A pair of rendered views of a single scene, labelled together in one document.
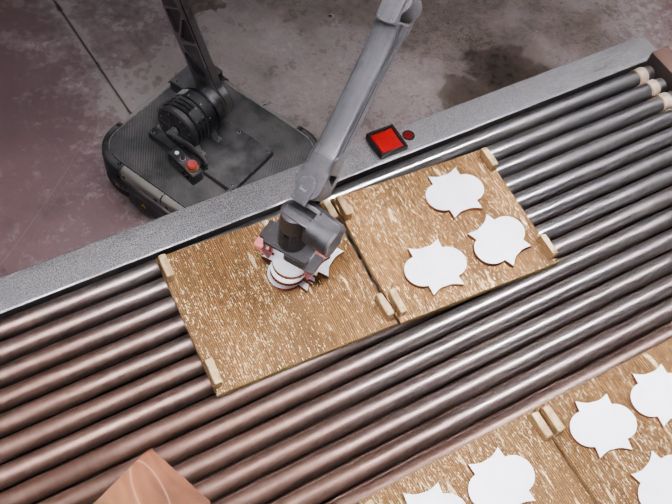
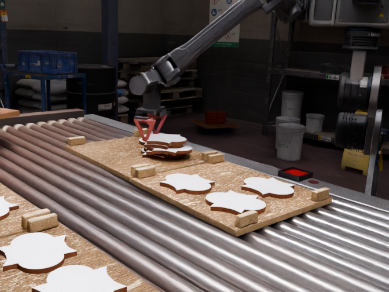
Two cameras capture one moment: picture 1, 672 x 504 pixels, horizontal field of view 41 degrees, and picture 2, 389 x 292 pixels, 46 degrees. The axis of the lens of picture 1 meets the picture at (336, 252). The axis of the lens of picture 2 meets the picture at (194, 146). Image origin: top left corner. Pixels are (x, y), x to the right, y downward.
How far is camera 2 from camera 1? 2.11 m
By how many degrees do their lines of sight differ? 75
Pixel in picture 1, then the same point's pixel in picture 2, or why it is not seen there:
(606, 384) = (91, 256)
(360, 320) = (128, 168)
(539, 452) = (11, 225)
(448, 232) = (227, 188)
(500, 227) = (249, 200)
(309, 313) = (127, 158)
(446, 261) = (194, 184)
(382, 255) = (187, 172)
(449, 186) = (271, 183)
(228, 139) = not seen: hidden behind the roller
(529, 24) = not seen: outside the picture
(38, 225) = not seen: hidden behind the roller
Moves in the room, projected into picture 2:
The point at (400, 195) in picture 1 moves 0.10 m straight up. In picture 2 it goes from (246, 174) to (249, 141)
